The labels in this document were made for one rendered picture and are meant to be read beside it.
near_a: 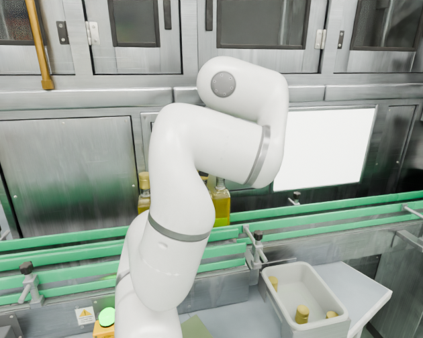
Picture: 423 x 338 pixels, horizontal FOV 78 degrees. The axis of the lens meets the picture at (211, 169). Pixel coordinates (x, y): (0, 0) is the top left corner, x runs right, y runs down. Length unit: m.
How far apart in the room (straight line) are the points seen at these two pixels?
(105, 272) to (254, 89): 0.62
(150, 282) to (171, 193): 0.12
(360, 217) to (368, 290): 0.25
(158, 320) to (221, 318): 0.50
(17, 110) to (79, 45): 0.26
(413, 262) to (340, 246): 0.51
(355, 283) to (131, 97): 0.98
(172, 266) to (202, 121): 0.18
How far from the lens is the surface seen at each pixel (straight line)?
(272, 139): 0.34
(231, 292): 0.90
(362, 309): 1.04
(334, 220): 1.08
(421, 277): 1.57
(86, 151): 0.97
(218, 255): 0.81
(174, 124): 0.31
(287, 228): 0.98
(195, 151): 0.32
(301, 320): 0.89
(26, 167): 1.04
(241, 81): 0.40
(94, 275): 0.82
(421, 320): 1.67
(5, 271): 0.96
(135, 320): 0.43
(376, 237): 1.22
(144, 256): 0.36
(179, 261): 0.34
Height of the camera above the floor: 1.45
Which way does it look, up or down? 21 degrees down
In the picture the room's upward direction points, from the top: straight up
